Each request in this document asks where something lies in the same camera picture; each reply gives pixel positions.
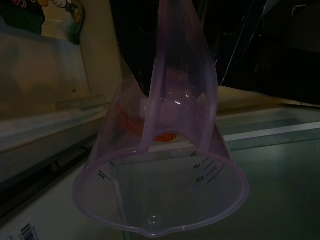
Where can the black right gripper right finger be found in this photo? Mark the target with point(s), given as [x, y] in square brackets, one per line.
[230, 30]

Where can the orange food piece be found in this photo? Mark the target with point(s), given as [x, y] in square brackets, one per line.
[167, 137]

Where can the silver fridge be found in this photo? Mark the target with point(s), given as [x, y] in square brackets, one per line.
[275, 175]

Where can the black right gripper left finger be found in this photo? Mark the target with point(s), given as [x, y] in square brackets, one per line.
[135, 37]

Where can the green black food packet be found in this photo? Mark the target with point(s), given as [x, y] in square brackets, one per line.
[20, 15]

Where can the pink plastic measuring cup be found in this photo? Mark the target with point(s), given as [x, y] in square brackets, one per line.
[180, 75]

